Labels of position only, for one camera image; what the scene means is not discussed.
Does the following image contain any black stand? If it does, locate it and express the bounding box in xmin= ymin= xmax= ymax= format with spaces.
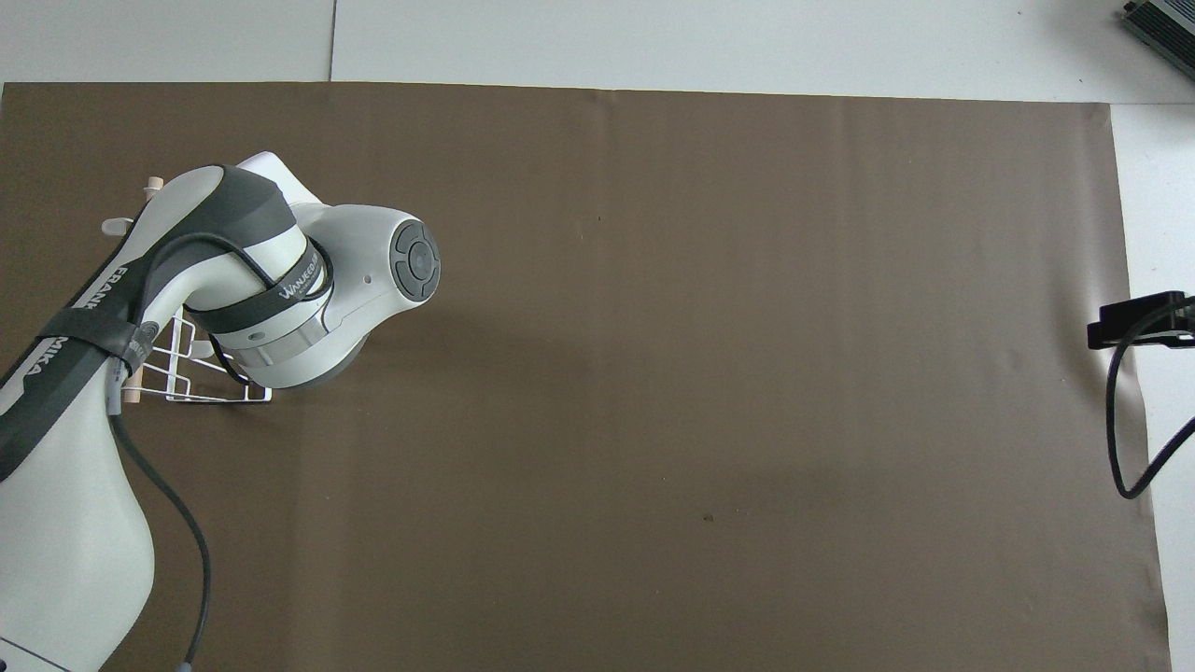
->
xmin=1087 ymin=290 xmax=1195 ymax=352

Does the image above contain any grey metal box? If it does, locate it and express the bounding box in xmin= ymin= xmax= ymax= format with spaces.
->
xmin=1120 ymin=0 xmax=1195 ymax=68

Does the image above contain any black cable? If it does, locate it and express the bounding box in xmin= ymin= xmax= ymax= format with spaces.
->
xmin=1105 ymin=297 xmax=1195 ymax=500
xmin=108 ymin=231 xmax=281 ymax=672

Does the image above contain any white wire cup holder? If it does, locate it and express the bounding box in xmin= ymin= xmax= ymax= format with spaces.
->
xmin=101 ymin=175 xmax=274 ymax=406

